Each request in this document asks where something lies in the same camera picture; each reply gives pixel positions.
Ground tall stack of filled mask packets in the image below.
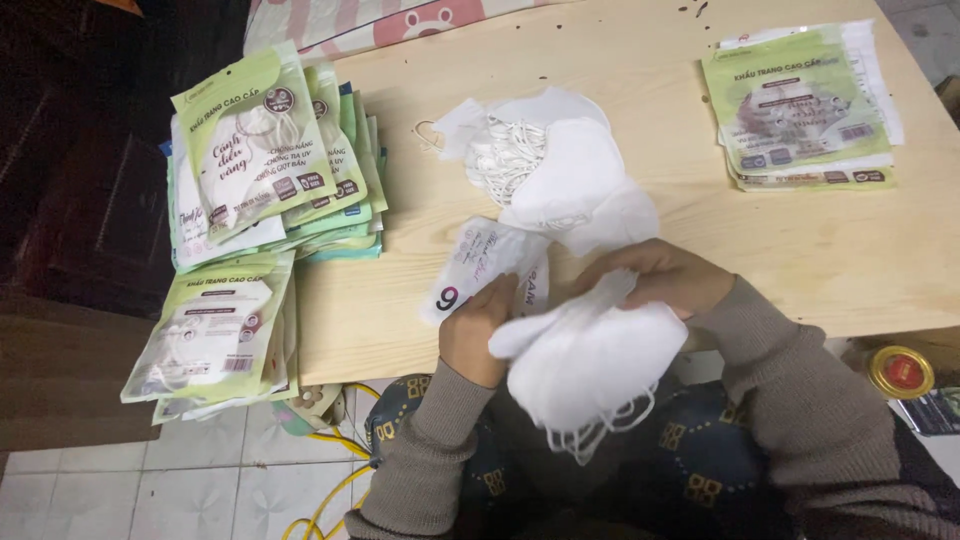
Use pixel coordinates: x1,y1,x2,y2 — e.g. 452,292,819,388
159,40,390,273

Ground dark patterned trousers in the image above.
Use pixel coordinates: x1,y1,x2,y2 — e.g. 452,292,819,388
363,371,800,540

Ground pink bear print blanket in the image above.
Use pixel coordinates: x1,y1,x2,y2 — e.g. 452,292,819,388
243,0,579,63

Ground stack of flat empty green packets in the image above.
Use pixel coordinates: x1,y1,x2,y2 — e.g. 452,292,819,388
700,18,906,193

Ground white printed mask packet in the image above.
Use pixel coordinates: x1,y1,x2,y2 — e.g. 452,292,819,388
418,216,552,327

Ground loose pile of white masks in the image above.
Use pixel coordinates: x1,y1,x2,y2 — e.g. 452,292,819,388
412,85,661,258

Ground red and gold tin lid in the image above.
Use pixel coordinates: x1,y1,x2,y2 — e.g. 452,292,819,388
867,345,936,401

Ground yellow cable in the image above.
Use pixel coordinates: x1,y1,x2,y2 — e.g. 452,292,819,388
281,382,384,540

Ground dark printed packet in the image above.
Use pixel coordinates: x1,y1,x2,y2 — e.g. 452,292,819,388
896,385,960,438

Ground small stack of filled mask packets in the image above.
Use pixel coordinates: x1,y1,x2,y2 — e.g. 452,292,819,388
120,250,301,426

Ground dark wooden cabinet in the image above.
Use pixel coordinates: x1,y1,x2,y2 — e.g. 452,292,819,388
0,0,253,453

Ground person's left hand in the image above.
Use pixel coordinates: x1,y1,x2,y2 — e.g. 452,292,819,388
438,273,521,390

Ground person's right hand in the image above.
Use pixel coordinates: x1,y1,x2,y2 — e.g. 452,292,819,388
573,238,738,321

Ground bundle of white face masks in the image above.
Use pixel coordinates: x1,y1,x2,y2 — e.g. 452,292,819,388
487,268,690,466

